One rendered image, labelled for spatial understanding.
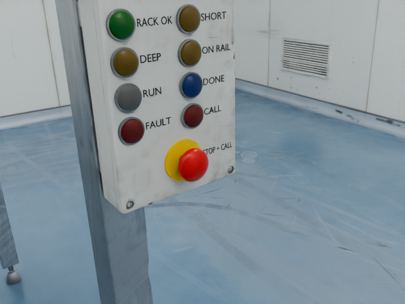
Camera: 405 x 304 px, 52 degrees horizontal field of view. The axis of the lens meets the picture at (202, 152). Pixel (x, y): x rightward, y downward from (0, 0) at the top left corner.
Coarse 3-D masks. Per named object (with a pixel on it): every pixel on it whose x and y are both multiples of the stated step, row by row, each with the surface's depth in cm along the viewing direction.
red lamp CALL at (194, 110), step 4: (188, 108) 48; (192, 108) 48; (196, 108) 48; (200, 108) 49; (188, 112) 48; (192, 112) 48; (196, 112) 48; (200, 112) 49; (184, 116) 48; (188, 116) 48; (192, 116) 48; (196, 116) 49; (200, 116) 49; (184, 120) 48; (188, 120) 48; (192, 120) 48; (196, 120) 49; (200, 120) 49; (188, 124) 48; (192, 124) 49; (196, 124) 49
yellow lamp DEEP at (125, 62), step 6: (120, 54) 41; (126, 54) 41; (132, 54) 42; (114, 60) 41; (120, 60) 41; (126, 60) 41; (132, 60) 42; (114, 66) 41; (120, 66) 41; (126, 66) 41; (132, 66) 42; (120, 72) 41; (126, 72) 42; (132, 72) 42
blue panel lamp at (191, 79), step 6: (186, 78) 47; (192, 78) 47; (198, 78) 47; (186, 84) 47; (192, 84) 47; (198, 84) 48; (186, 90) 47; (192, 90) 47; (198, 90) 48; (192, 96) 48
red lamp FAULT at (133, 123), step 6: (132, 120) 44; (138, 120) 44; (126, 126) 43; (132, 126) 44; (138, 126) 44; (126, 132) 44; (132, 132) 44; (138, 132) 44; (126, 138) 44; (132, 138) 44; (138, 138) 45
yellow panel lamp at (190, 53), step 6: (186, 42) 45; (192, 42) 46; (186, 48) 45; (192, 48) 46; (198, 48) 46; (186, 54) 45; (192, 54) 46; (198, 54) 46; (186, 60) 46; (192, 60) 46; (198, 60) 47
